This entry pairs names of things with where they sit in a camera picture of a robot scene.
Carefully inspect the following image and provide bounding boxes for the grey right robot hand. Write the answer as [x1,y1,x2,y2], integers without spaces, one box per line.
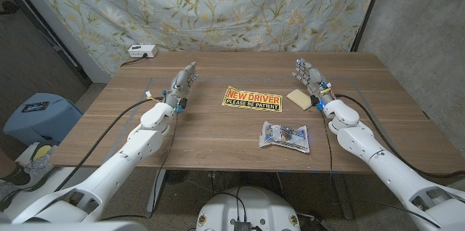
[291,58,335,111]

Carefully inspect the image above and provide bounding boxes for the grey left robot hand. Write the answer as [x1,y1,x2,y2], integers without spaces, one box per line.
[162,61,200,115]

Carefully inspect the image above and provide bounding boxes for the yellow new driver bumper sticker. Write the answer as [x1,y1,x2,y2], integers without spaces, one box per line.
[222,85,283,113]

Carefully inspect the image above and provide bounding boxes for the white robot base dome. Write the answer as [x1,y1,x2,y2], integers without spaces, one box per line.
[195,186,302,231]

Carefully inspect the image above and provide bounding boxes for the beige sponge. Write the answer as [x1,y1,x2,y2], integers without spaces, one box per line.
[286,89,313,111]

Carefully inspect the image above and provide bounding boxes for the clear plastic parts package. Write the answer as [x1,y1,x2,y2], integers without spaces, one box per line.
[258,121,311,154]

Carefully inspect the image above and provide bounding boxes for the white power box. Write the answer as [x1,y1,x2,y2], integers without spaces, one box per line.
[127,44,159,59]

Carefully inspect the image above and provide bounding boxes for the floral butterfly backdrop cloth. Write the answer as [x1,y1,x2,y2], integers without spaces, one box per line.
[21,0,384,78]

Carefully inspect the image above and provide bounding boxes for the black backdrop pole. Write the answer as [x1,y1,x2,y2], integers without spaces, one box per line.
[350,0,387,52]

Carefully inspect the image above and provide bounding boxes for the metal table leg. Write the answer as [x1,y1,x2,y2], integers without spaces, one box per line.
[332,173,355,220]
[146,169,168,213]

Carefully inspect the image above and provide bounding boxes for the blue plastic bin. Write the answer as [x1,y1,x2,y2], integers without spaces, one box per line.
[2,92,84,147]

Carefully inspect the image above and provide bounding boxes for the black device on bin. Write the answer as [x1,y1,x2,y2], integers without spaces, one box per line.
[21,101,50,113]

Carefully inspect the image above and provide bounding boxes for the yellow disc black rimmed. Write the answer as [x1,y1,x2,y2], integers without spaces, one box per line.
[31,143,54,162]

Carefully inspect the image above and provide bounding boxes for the grey sneaker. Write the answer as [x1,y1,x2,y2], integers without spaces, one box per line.
[0,154,55,193]

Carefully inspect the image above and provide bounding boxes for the black power box cable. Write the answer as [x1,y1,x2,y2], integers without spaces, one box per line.
[120,53,148,68]

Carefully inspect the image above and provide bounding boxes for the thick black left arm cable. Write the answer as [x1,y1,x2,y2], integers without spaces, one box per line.
[54,96,164,193]

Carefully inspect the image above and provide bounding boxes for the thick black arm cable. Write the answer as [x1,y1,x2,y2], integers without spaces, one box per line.
[333,93,465,179]
[54,96,164,193]

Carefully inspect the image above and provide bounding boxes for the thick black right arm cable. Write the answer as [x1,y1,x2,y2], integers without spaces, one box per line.
[333,93,465,179]

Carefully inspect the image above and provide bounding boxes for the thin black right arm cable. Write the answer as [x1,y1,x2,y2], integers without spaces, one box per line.
[318,109,443,229]

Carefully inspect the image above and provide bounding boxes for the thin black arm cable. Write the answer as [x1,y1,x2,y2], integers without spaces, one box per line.
[100,110,181,222]
[318,109,443,229]

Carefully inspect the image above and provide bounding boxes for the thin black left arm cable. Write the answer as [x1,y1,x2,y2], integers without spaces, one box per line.
[100,110,181,222]

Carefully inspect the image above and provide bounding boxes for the black door frame strip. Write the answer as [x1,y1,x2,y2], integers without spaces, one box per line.
[0,0,92,87]

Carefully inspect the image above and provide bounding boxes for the black base dome cable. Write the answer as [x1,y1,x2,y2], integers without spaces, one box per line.
[212,186,248,223]

